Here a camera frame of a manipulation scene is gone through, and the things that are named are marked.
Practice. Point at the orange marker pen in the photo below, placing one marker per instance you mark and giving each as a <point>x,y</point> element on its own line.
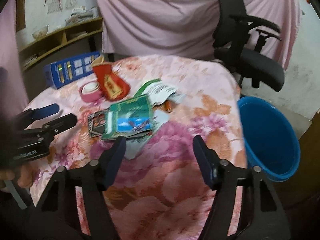
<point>167,106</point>

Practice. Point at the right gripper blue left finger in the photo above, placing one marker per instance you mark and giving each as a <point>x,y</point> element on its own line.
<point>110,162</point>

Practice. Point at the stack of papers on shelf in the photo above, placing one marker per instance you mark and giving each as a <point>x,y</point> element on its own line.
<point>81,14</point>

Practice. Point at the floral pink tablecloth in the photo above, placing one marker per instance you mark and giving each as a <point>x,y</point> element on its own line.
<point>160,194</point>

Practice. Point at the red paper bag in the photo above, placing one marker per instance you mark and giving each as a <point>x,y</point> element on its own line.
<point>111,84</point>

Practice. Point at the pink sheet on wall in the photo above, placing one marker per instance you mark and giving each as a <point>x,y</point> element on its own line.
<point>185,27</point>

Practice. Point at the blue plastic bucket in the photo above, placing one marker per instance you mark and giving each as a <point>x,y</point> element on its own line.
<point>270,141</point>

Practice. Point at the black office chair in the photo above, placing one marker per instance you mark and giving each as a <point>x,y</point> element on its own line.
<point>238,42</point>

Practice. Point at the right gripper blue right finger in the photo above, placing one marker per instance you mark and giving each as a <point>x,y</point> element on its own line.
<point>208,162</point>

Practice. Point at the wooden shelf unit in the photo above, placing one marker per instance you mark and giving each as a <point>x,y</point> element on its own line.
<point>40,49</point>

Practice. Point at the green eagle snack packet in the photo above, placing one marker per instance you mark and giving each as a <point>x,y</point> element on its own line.
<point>129,118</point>

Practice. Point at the white blue sachet packet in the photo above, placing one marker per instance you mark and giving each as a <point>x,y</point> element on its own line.
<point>134,145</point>

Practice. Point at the white green paper packet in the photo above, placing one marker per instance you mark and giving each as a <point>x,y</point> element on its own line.
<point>159,92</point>

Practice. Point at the blue cardboard box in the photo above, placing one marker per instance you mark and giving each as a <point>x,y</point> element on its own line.
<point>63,72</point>

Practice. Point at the person's left hand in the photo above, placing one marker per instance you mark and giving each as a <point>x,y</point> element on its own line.
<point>22,175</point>

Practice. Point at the dark patterned packet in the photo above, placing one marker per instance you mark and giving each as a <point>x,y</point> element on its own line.
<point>96,123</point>

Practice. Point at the pink curtain left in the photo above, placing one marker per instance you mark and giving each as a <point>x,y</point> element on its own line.
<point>14,94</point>

